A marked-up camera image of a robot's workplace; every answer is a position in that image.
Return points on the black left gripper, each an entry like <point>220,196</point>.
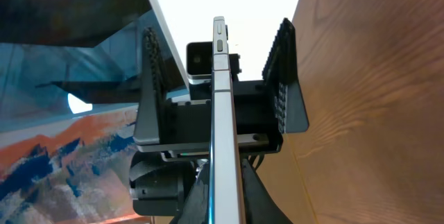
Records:
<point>172,137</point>

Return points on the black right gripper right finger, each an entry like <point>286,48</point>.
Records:
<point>259,206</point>

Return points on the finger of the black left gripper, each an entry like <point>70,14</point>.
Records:
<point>280,76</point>

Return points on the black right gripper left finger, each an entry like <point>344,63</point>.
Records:
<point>195,210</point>

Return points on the black flip smartphone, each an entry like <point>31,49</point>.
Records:
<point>226,201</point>

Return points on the colourful wall painting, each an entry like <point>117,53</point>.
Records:
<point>70,171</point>

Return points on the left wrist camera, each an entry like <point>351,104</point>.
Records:
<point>199,62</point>

